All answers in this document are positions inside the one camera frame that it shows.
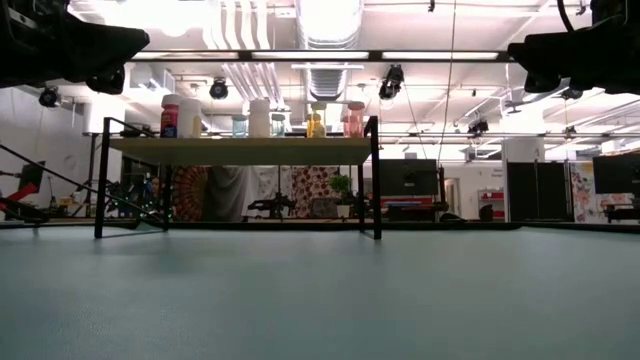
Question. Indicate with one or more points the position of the pink pill bottle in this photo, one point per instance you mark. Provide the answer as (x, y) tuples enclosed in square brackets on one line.
[(356, 122)]

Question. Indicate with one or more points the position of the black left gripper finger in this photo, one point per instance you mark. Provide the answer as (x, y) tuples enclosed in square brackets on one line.
[(127, 45)]

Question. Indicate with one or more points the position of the white column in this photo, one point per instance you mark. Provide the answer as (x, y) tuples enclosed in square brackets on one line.
[(522, 150)]

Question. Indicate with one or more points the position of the green pill bottle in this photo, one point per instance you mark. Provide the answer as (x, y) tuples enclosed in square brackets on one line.
[(278, 127)]

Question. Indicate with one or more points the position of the overhead LED light bar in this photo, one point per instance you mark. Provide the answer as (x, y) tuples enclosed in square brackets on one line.
[(310, 55)]

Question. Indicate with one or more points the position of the wooden shelf board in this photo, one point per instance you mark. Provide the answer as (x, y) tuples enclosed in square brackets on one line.
[(240, 151)]

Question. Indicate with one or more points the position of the black ceiling camera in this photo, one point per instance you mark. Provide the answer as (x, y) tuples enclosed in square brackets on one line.
[(49, 97), (477, 127), (218, 90)]

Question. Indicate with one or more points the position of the yellow pill bottle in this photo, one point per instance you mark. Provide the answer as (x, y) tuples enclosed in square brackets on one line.
[(319, 125)]

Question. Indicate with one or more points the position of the orange mandala cloth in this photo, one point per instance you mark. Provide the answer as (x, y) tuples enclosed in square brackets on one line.
[(190, 192)]

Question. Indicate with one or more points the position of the green table mat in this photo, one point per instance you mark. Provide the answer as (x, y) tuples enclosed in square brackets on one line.
[(320, 300)]

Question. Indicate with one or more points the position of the orange pill bottle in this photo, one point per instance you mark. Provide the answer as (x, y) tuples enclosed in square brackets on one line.
[(309, 127)]

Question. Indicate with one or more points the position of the silver spiral air duct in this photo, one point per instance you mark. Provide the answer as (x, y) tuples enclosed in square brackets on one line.
[(327, 80)]

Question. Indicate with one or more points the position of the floral curtain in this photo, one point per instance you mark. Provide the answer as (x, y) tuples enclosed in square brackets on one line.
[(582, 197)]

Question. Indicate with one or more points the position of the black computer monitor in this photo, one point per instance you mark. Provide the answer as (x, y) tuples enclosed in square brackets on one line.
[(407, 177), (617, 175)]

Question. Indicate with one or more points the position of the black background robot arm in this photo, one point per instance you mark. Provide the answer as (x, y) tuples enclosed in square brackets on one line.
[(272, 204)]

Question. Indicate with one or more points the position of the white pill bottle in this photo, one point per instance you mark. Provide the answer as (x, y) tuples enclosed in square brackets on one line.
[(259, 117), (191, 117)]

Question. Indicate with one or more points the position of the red floral cloth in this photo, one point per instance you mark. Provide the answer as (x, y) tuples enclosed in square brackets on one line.
[(310, 187)]

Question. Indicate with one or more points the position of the grey cloth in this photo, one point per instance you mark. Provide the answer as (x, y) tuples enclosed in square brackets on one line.
[(227, 192)]

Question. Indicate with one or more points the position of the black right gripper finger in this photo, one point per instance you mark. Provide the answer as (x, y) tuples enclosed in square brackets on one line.
[(530, 55)]

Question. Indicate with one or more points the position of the red storage shelf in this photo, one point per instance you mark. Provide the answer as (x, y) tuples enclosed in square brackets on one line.
[(492, 200)]

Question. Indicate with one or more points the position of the large red-labelled pill bottle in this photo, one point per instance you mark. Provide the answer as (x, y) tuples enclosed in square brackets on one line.
[(170, 117)]

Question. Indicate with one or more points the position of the black aluminium rig frame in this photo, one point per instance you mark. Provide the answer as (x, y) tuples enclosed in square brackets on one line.
[(450, 226)]

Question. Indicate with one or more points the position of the green potted plant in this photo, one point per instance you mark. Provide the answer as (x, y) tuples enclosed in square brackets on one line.
[(341, 185)]

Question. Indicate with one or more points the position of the black overhead camera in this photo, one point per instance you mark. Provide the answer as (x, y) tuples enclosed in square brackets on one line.
[(391, 82)]

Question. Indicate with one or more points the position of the blue pill bottle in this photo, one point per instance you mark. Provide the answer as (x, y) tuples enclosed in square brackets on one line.
[(239, 127)]

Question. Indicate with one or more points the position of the black partition panel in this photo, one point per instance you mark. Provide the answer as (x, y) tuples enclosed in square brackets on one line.
[(537, 192)]

